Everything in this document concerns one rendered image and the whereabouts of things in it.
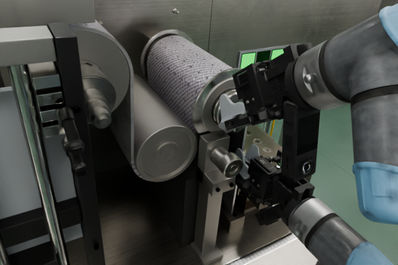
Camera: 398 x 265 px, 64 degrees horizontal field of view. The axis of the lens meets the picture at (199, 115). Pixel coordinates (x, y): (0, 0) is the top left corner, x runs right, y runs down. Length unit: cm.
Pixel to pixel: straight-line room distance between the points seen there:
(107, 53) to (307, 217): 40
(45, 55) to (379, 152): 29
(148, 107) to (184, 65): 11
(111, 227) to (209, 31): 57
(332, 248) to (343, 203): 190
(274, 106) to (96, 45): 25
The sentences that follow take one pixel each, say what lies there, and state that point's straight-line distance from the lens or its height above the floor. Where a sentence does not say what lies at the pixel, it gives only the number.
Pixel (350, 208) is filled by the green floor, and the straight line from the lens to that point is 243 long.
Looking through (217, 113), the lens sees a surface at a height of 125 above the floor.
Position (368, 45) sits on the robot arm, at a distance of 32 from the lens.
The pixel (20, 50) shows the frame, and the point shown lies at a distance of 31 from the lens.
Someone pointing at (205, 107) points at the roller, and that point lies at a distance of 56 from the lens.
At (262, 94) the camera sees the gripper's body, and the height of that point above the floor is 134.
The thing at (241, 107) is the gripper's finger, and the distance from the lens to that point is 49.
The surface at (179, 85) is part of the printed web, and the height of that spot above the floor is 127.
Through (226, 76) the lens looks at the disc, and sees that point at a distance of 56.
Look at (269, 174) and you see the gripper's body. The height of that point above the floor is 116.
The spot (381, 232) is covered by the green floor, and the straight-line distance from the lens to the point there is 238.
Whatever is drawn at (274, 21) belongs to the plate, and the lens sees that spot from 105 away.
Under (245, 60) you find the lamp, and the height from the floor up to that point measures 119.
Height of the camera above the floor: 152
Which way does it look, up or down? 30 degrees down
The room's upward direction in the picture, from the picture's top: 4 degrees clockwise
